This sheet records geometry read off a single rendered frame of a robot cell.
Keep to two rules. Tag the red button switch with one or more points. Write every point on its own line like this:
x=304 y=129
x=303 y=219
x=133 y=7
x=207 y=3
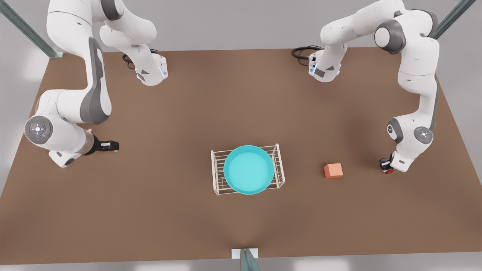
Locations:
x=389 y=171

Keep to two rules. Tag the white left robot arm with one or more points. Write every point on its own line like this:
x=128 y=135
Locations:
x=418 y=56

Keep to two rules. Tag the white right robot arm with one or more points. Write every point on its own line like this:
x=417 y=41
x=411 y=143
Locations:
x=71 y=101

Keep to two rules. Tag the cyan round plate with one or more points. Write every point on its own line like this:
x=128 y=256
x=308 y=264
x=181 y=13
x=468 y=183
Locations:
x=248 y=171

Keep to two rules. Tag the orange cube box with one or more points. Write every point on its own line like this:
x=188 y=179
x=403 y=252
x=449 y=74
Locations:
x=333 y=171

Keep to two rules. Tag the silver frame post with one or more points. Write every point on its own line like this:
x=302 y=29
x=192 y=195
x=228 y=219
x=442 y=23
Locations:
x=450 y=17
x=246 y=259
x=26 y=28

